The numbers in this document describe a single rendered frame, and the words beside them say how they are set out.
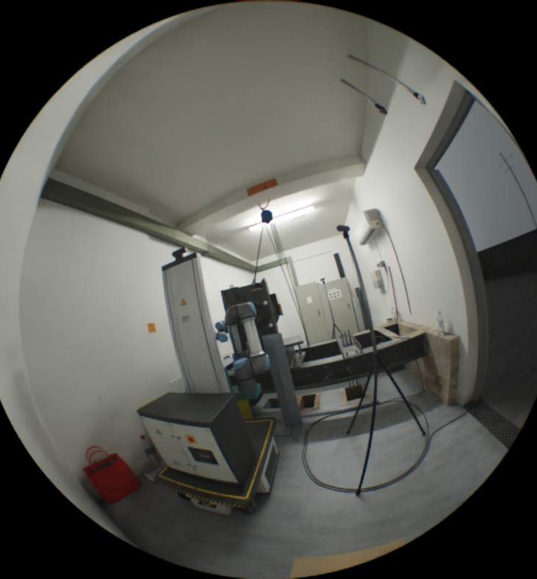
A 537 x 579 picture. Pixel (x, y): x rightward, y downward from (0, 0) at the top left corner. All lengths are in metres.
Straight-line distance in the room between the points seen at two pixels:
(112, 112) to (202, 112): 0.77
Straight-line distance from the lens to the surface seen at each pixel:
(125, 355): 1.88
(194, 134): 1.87
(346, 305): 4.84
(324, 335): 4.89
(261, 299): 1.87
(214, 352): 1.20
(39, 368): 1.70
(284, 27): 1.69
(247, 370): 1.30
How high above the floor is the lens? 1.27
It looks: 7 degrees up
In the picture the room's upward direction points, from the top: 13 degrees counter-clockwise
